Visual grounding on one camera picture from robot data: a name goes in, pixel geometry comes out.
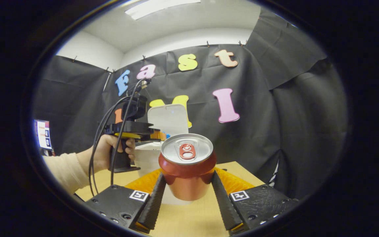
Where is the wooden desktop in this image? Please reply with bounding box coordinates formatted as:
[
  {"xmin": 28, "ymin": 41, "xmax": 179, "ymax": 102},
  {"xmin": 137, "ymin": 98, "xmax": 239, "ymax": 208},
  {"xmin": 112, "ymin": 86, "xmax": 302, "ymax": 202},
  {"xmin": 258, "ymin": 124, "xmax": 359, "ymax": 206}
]
[{"xmin": 74, "ymin": 161, "xmax": 265, "ymax": 237}]

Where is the red pop can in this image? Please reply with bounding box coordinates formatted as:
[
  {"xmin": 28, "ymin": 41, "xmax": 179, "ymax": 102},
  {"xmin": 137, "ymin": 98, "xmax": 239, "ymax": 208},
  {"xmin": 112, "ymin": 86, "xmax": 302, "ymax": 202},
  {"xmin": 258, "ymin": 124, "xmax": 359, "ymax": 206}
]
[{"xmin": 158, "ymin": 133, "xmax": 217, "ymax": 201}]

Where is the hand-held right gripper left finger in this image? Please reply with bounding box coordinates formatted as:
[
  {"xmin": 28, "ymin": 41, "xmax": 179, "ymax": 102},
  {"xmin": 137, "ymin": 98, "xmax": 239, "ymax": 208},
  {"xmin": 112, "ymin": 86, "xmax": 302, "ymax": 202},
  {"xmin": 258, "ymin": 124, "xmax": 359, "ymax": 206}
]
[{"xmin": 85, "ymin": 169, "xmax": 167, "ymax": 232}]

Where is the ceiling light panel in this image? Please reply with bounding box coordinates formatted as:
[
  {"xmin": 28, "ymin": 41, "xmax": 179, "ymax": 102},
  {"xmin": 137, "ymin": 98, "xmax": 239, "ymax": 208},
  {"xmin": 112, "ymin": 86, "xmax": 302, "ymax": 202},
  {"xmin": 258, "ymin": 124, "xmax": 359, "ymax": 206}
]
[{"xmin": 125, "ymin": 0, "xmax": 201, "ymax": 20}]

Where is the black backdrop cloth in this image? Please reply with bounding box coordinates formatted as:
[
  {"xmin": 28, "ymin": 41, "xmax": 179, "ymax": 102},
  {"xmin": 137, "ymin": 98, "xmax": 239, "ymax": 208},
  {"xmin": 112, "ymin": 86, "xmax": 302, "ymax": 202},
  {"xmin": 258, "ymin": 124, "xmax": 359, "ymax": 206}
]
[{"xmin": 32, "ymin": 8, "xmax": 349, "ymax": 198}]

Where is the white desktop garbage bin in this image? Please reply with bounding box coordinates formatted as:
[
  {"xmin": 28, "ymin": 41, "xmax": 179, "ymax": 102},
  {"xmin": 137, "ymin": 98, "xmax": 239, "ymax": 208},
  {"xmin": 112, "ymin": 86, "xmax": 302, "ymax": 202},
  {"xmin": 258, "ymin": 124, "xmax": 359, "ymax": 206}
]
[{"xmin": 134, "ymin": 104, "xmax": 195, "ymax": 206}]

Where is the black cable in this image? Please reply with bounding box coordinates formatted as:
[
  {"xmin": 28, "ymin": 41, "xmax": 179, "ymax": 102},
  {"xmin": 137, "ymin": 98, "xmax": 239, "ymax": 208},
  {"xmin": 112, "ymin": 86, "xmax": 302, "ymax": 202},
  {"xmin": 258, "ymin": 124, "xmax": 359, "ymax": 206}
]
[
  {"xmin": 88, "ymin": 96, "xmax": 131, "ymax": 197},
  {"xmin": 110, "ymin": 79, "xmax": 147, "ymax": 186}
]

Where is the computer monitor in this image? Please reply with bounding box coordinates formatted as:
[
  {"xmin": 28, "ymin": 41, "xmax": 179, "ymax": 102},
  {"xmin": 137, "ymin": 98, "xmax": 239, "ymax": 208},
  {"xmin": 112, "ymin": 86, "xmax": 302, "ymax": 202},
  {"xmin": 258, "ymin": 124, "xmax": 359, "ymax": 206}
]
[{"xmin": 35, "ymin": 119, "xmax": 53, "ymax": 152}]

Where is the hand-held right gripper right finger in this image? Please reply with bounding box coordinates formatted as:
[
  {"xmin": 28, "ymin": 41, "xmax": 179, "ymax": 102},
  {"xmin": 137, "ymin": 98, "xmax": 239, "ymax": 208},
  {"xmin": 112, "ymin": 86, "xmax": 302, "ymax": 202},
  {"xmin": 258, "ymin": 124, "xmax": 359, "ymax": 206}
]
[{"xmin": 211, "ymin": 168, "xmax": 299, "ymax": 235}]

